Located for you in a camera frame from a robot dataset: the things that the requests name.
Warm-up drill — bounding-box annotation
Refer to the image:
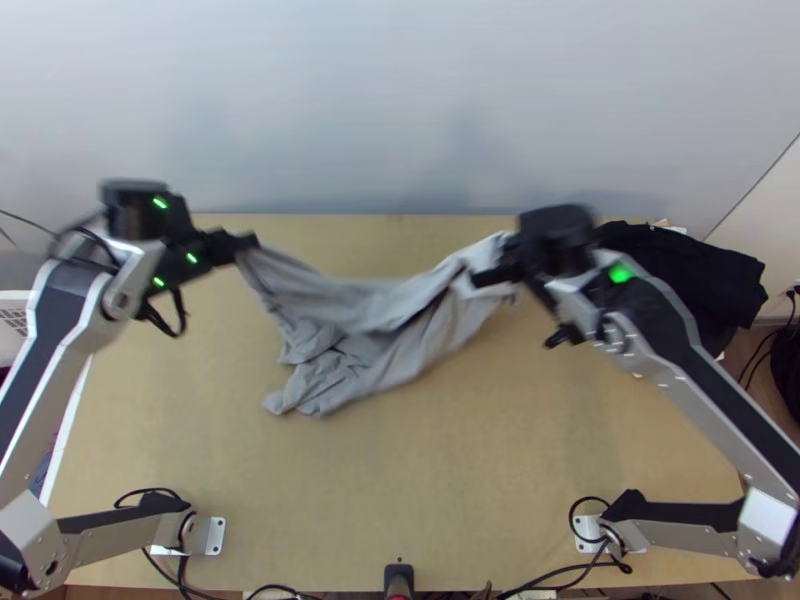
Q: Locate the grey t-shirt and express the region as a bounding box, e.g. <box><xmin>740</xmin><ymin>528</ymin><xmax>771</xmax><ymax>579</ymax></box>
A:
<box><xmin>236</xmin><ymin>231</ymin><xmax>523</xmax><ymax>421</ymax></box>

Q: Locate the heap of clothes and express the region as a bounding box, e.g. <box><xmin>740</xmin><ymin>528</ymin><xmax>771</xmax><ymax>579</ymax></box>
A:
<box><xmin>592</xmin><ymin>218</ymin><xmax>769</xmax><ymax>353</ymax></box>

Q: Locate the silver laptop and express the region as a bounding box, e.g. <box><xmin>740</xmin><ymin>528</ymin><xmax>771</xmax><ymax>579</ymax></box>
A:
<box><xmin>0</xmin><ymin>289</ymin><xmax>34</xmax><ymax>353</ymax></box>

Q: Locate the black cable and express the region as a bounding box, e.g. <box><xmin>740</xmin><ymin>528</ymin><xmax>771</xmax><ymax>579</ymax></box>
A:
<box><xmin>499</xmin><ymin>496</ymin><xmax>634</xmax><ymax>595</ymax></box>
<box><xmin>737</xmin><ymin>323</ymin><xmax>800</xmax><ymax>428</ymax></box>
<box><xmin>134</xmin><ymin>284</ymin><xmax>189</xmax><ymax>340</ymax></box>
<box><xmin>114</xmin><ymin>487</ymin><xmax>196</xmax><ymax>600</ymax></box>

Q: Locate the large white wall board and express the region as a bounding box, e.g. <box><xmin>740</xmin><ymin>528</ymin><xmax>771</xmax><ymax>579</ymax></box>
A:
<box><xmin>0</xmin><ymin>0</ymin><xmax>800</xmax><ymax>246</ymax></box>

